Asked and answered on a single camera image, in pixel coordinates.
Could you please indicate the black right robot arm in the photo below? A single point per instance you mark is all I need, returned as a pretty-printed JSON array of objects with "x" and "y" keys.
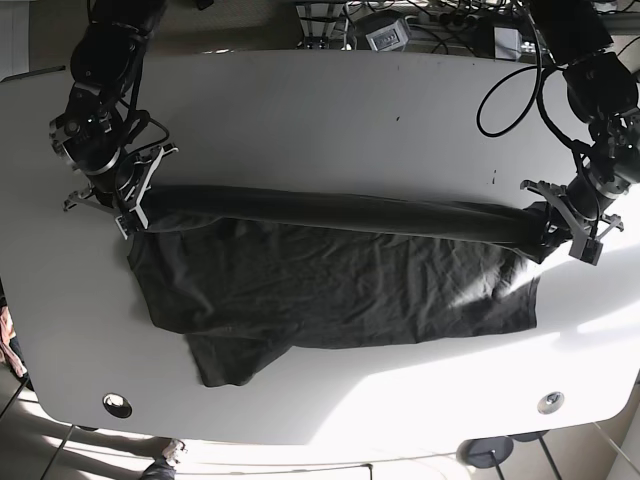
[{"x": 107, "y": 64}]

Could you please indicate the right table grommet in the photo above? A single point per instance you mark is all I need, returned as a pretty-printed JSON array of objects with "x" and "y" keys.
[{"x": 550, "y": 403}]

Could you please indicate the table grommet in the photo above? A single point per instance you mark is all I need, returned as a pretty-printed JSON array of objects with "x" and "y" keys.
[
  {"x": 550, "y": 403},
  {"x": 117, "y": 405}
]

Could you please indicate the grey power adapter box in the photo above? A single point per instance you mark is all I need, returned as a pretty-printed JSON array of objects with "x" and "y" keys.
[{"x": 507, "y": 44}]

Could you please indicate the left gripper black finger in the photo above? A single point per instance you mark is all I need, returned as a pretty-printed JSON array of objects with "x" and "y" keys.
[
  {"x": 555, "y": 231},
  {"x": 613, "y": 221}
]

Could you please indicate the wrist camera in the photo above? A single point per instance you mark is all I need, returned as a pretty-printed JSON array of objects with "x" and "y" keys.
[
  {"x": 586, "y": 249},
  {"x": 128, "y": 225}
]

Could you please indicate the grey socket box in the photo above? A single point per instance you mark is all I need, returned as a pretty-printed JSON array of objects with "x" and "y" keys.
[{"x": 385, "y": 31}]

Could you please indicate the black T-shirt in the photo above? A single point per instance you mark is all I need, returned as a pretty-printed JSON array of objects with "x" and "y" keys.
[{"x": 243, "y": 293}]

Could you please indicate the round black stand base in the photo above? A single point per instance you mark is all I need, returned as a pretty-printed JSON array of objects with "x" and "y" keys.
[{"x": 485, "y": 453}]

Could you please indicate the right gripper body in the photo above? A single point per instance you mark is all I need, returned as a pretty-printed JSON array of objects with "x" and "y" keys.
[{"x": 95, "y": 146}]

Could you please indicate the left table grommet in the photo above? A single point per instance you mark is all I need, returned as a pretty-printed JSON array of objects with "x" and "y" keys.
[{"x": 117, "y": 405}]

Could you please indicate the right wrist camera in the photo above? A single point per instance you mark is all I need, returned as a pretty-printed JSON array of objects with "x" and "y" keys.
[{"x": 128, "y": 225}]

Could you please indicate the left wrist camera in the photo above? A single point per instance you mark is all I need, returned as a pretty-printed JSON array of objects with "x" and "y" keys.
[{"x": 586, "y": 249}]

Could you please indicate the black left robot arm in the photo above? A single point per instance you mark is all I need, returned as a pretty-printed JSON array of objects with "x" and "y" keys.
[{"x": 603, "y": 94}]

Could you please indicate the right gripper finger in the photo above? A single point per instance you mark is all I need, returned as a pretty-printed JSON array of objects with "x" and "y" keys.
[
  {"x": 136, "y": 209},
  {"x": 83, "y": 197}
]

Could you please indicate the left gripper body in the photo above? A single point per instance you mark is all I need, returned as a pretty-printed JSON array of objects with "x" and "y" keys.
[{"x": 583, "y": 201}]

